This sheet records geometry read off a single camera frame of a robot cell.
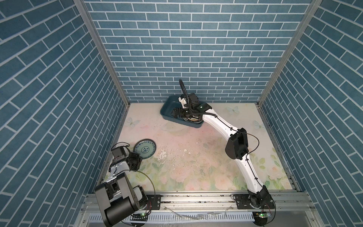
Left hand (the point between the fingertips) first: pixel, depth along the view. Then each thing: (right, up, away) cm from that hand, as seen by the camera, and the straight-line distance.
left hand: (144, 154), depth 89 cm
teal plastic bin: (+12, +35, +27) cm, 46 cm away
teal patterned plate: (-1, +4, +5) cm, 6 cm away
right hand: (+20, +26, +3) cm, 33 cm away
